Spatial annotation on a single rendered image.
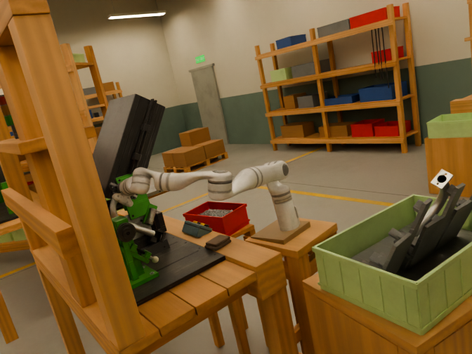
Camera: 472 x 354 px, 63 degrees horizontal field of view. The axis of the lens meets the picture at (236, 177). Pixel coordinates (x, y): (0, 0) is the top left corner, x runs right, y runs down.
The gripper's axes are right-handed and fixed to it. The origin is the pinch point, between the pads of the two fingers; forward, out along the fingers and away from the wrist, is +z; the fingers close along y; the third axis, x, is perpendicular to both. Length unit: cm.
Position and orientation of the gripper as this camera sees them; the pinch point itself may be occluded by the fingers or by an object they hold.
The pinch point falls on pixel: (119, 192)
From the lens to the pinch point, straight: 184.9
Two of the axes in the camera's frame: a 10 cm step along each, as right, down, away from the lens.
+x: -3.2, 8.6, -3.9
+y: -7.9, -4.7, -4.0
